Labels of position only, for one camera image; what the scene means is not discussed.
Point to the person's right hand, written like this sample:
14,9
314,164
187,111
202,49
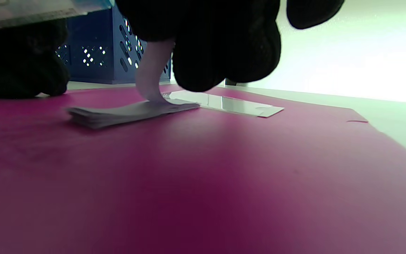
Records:
224,42

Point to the pink L-shaped folder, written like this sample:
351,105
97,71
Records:
206,183

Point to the white label card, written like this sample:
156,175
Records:
238,105

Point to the person's left hand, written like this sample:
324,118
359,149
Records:
16,67

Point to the white glue stick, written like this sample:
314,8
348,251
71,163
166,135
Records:
30,12

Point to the blue plastic file rack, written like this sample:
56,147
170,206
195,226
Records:
93,67

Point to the pale purple sticky note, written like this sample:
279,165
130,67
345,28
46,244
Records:
118,111
95,126
93,121
152,70

